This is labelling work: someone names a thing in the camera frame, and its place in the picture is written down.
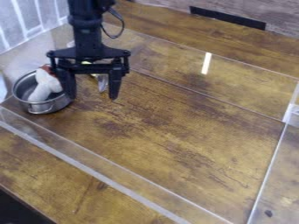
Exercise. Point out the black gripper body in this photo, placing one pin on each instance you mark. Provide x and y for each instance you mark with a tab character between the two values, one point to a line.
97	64

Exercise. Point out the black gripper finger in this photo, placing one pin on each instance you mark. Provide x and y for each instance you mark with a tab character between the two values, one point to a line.
66	80
113	82

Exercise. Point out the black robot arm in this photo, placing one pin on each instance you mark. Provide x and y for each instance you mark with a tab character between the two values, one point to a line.
85	20

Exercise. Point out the plush mushroom toy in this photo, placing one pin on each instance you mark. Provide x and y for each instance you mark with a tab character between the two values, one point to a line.
48	84

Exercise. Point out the small silver metal pot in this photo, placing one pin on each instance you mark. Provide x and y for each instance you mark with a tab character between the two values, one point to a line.
54	103

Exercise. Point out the clear acrylic barrier panel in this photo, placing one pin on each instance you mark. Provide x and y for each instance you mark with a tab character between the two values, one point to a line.
165	202

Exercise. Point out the black wall strip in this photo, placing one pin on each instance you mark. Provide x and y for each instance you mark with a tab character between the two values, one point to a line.
228	18

